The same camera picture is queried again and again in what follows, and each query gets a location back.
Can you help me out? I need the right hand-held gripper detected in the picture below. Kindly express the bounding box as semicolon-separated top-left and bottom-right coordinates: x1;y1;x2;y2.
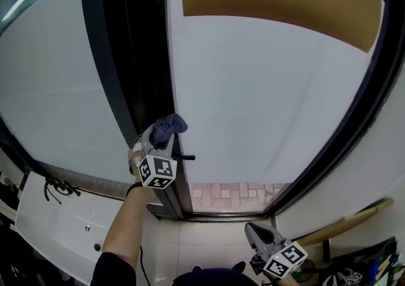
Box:
244;222;309;280

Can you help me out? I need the black equipment pile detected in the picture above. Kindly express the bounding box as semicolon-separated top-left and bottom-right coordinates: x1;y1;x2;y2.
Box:
0;151;23;286

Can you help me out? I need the spare hand-held gripper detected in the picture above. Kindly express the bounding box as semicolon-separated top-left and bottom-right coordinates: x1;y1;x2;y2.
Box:
327;271;363;286

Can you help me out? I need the frosted glass window panel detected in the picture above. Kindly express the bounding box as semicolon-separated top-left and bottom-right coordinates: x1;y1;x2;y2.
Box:
0;0;159;209

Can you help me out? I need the white sink basin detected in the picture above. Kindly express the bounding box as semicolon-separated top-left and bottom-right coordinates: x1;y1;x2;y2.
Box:
15;170;149;282

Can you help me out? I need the black faucet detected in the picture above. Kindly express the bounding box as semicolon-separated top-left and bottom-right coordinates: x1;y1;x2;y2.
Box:
43;177;82;205

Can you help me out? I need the wooden stick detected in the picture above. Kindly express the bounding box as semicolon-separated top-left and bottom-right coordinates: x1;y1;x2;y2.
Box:
297;197;394;247

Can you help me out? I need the black storage crate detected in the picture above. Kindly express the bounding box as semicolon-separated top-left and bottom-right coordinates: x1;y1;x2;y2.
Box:
297;236;405;286

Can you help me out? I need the person's left hand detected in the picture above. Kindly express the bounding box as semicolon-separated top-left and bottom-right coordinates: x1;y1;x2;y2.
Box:
127;147;143;183

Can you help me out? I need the person's left forearm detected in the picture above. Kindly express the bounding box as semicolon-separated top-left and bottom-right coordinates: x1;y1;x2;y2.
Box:
101;182;153;268

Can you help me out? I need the dark navy shirt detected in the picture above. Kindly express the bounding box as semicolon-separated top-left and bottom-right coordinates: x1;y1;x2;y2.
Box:
91;251;266;286

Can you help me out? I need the person's right forearm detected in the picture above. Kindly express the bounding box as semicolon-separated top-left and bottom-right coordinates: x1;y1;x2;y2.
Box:
262;273;301;286

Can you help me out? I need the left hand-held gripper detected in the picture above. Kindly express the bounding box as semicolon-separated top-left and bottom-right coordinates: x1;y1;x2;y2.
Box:
132;123;177;190

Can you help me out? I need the dark blue cleaning cloth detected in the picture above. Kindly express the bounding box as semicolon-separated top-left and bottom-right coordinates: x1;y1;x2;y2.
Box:
149;113;189;149

